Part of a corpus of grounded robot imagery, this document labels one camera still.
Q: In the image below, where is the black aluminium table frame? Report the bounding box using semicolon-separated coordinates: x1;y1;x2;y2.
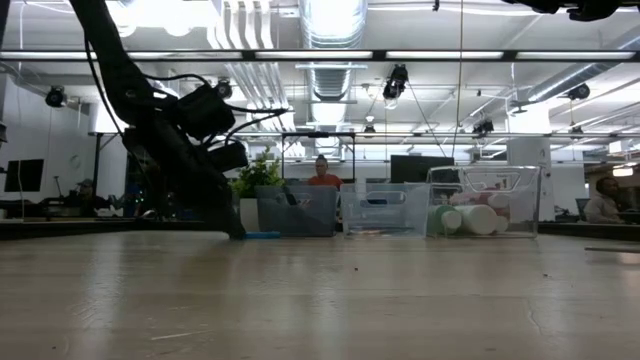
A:
0;218;640;252

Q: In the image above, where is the thin hanging wire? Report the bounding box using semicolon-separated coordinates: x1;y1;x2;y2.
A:
452;0;464;159

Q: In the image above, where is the black overhead frame beam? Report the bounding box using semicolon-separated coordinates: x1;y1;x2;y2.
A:
0;48;640;63

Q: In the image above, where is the black wall-side monitor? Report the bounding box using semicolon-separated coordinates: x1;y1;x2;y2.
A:
4;158;45;194

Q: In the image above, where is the silver ceiling air duct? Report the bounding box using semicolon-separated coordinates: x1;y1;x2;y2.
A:
298;0;369;104

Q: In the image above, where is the white paint bottle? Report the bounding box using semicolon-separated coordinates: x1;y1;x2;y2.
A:
455;203;500;236

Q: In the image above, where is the black hanging ceiling camera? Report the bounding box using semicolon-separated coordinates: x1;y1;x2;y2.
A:
382;63;410;101

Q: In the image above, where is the tall clear plastic bin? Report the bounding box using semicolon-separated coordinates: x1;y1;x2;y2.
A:
424;165;542;239

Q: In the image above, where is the green paint bottle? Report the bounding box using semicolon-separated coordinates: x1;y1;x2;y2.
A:
424;204;464;236

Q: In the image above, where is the small clear plastic bin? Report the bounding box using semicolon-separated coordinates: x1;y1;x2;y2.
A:
339;182;431;237

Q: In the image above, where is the black computer monitor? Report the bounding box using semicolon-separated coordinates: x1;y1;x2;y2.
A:
390;154;455;185

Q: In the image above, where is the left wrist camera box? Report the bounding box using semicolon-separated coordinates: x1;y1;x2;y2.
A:
207;139;250;174

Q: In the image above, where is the small potted green plant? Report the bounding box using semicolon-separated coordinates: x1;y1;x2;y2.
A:
229;147;287;234

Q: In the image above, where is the grey plastic bin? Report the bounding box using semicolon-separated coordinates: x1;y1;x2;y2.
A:
255;184;339;237

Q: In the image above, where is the black background workstation frame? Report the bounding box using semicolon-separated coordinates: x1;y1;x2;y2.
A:
89;130;357;221

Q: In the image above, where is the pink paint bottle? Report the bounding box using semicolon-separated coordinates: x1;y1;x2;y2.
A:
448;191;511;219

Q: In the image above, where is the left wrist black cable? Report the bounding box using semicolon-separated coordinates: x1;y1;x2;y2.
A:
144;72;290;146

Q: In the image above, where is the person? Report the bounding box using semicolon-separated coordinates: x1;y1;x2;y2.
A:
307;153;345;190
74;178;111;211
583;175;629;225

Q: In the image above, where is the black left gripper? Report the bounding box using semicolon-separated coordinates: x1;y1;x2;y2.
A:
122;117;247;240

